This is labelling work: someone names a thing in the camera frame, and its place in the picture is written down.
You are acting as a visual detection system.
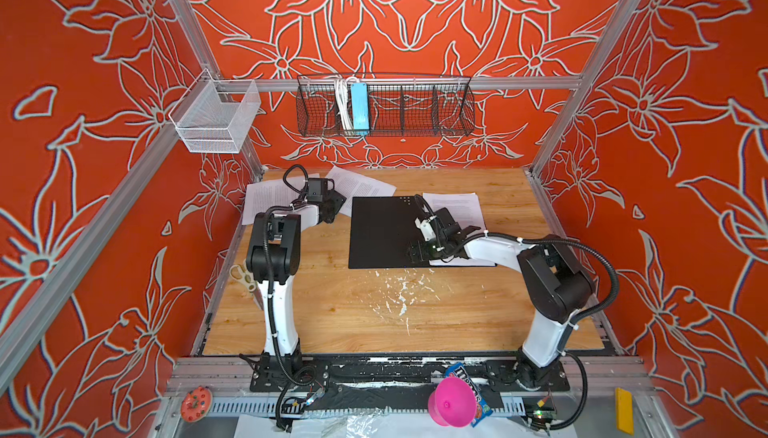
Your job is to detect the printed paper sheet angled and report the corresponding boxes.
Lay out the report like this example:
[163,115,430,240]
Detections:
[326,166,396,217]

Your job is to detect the printed paper sheet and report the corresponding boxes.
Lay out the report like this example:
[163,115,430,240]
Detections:
[423,193,495,267]
[241,179,321,230]

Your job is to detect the blue folder black inside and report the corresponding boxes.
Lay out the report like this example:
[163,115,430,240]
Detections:
[347,195,498,270]

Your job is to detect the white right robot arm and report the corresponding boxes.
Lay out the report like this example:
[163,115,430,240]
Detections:
[409,202,620,390]

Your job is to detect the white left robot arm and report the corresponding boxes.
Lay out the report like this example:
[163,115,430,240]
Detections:
[245,164,346,386]

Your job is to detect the blue box in basket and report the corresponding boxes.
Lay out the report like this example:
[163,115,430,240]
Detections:
[350,82,370,135]

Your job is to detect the blue candy bag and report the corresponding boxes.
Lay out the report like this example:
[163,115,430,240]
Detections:
[445,362,493,427]

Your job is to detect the pink funnel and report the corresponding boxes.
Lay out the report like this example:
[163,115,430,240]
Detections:
[427,376,477,428]

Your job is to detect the yellow block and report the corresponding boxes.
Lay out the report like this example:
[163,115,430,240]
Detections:
[614,388,634,436]

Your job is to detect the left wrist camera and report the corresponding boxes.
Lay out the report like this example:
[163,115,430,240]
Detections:
[306,177,335,202]

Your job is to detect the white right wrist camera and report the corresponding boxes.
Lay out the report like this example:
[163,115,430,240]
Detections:
[415,216,436,242]

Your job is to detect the scissors with cream handles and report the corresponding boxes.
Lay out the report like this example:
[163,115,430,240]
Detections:
[229,264,263,309]

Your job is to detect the black wire wall basket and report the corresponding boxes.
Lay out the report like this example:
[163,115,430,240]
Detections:
[296,74,476,138]

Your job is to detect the white cable bundle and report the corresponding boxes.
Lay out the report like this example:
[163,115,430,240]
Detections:
[333,77,353,133]

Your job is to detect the white mesh wall basket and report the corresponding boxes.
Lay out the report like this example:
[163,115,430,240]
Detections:
[169,70,262,153]

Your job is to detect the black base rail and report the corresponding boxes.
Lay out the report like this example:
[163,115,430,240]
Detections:
[240,353,571,418]

